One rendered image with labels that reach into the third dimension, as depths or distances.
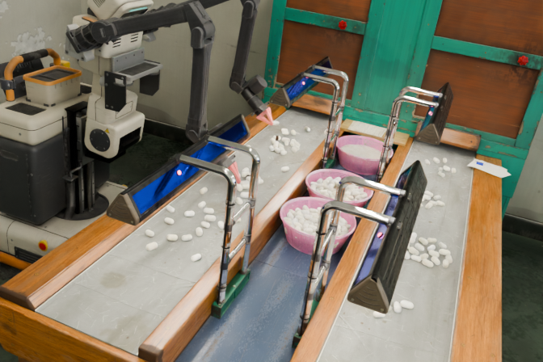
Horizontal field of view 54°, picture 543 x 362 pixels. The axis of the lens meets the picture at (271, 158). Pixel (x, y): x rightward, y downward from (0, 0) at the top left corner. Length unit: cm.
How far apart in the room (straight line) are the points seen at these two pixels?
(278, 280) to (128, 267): 45
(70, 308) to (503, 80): 204
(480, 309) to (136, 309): 94
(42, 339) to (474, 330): 111
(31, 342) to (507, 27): 219
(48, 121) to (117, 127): 30
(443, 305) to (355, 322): 29
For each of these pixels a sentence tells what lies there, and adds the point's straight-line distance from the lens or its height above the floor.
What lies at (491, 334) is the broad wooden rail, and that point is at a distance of 159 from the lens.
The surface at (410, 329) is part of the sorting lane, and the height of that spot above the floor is 74.
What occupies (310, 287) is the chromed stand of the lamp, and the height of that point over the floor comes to 87.
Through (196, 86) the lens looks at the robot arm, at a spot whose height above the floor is 111.
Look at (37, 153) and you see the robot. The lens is 245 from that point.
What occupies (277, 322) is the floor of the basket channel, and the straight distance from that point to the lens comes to 154.
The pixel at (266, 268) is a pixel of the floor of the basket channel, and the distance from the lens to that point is 172.
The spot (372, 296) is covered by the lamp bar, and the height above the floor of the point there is 107.
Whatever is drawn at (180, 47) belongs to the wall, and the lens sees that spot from 395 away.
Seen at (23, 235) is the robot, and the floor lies 26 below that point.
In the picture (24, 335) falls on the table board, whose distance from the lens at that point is 153.
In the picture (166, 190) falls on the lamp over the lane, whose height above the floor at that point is 107.
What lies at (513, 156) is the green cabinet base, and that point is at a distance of 276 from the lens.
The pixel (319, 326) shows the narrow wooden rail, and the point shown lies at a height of 76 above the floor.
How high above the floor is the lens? 170
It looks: 25 degrees down
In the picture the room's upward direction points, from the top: 8 degrees clockwise
